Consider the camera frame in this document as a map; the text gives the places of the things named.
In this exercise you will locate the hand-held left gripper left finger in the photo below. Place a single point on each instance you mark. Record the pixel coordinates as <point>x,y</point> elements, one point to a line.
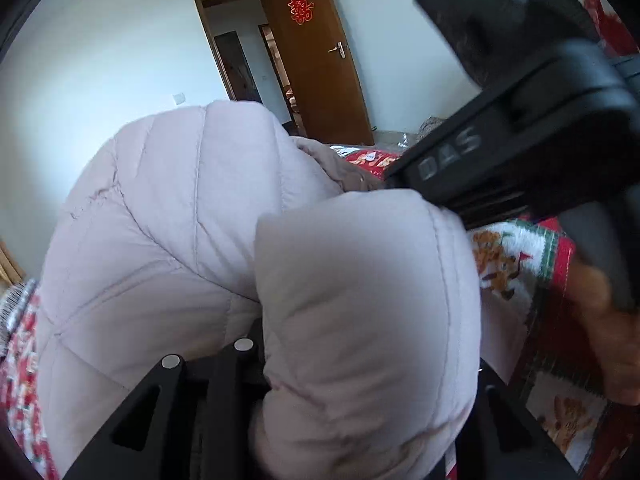
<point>227,390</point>

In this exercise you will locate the cream wooden headboard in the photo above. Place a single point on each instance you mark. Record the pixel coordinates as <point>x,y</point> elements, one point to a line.
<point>9,262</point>

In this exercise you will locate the grey patterned pillow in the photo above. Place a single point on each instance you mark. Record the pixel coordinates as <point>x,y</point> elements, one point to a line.
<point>12,310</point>

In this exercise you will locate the brown wooden door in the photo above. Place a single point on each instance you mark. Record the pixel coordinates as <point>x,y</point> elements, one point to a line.
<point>320,80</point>

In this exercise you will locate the person's right hand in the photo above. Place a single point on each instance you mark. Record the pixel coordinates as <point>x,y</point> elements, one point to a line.
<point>612,340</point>

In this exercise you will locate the dark hallway door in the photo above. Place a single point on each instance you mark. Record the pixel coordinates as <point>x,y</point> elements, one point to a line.
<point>237,67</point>

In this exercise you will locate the grey knitted cloth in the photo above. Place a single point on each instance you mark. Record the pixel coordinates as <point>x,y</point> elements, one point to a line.
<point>432,127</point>

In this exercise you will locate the brown wooden door frame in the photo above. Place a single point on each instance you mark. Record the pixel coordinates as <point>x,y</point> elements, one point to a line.
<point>205,20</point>

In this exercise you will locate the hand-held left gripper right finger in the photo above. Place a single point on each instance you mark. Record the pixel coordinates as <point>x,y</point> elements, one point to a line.
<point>500,425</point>

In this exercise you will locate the white wall switch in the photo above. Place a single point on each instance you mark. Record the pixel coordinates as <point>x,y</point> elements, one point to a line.
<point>179,98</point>

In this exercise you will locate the red cloth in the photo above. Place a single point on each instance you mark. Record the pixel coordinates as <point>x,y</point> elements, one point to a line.
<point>612,30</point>

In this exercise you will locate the red printed blanket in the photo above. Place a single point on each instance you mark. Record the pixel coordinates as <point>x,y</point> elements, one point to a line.
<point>505,260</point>

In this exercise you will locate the red paper door decoration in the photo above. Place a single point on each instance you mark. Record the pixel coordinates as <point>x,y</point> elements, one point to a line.
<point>301,8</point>

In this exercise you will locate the pale pink quilted down coat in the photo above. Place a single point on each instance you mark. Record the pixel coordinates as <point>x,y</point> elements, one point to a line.
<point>200,260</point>

